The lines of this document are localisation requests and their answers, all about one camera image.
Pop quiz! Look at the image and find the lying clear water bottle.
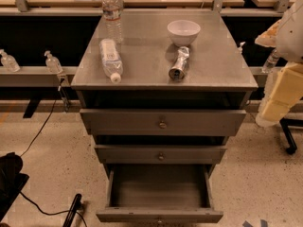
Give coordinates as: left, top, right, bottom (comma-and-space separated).
99, 39, 123, 83

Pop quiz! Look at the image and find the black stand leg right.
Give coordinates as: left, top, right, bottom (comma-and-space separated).
279, 118, 303, 155

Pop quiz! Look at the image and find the left sanitizer pump bottle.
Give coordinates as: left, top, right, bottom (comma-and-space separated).
0, 49, 20, 72

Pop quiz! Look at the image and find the top grey drawer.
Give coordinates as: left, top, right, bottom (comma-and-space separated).
80, 109, 246, 136

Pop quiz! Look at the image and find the silver redbull can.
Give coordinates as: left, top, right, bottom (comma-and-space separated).
169, 46, 190, 80

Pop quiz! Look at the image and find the sanitizer pump bottle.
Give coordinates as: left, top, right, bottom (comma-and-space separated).
45, 50, 62, 74
0, 49, 20, 72

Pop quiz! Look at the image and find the open bottom grey drawer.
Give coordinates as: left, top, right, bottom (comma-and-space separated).
97, 165, 223, 224

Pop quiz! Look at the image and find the small water bottle right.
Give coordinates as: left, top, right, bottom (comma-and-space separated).
261, 49, 279, 73

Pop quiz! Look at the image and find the black object lower left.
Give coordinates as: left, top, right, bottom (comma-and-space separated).
0, 152, 29, 220

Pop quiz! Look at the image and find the grey metal drawer cabinet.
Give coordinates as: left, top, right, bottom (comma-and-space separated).
70, 9, 259, 172

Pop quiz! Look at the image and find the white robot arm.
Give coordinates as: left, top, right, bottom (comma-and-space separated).
255, 0, 303, 127

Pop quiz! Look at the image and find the black bar on floor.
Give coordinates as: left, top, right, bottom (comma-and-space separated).
62, 193, 82, 227

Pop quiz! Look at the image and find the middle grey drawer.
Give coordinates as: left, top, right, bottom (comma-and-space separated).
95, 145, 226, 165

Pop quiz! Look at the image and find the white pump bottle right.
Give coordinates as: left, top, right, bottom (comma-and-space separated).
238, 42, 246, 54

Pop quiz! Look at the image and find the standing clear water bottle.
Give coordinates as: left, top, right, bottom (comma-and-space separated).
102, 0, 123, 44

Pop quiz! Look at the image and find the white bowl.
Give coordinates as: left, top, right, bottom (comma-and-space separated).
167, 20, 201, 46

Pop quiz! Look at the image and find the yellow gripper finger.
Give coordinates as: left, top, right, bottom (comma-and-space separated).
256, 62, 303, 127

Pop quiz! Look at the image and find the black cable on floor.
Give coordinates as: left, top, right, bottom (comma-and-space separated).
19, 78, 89, 227

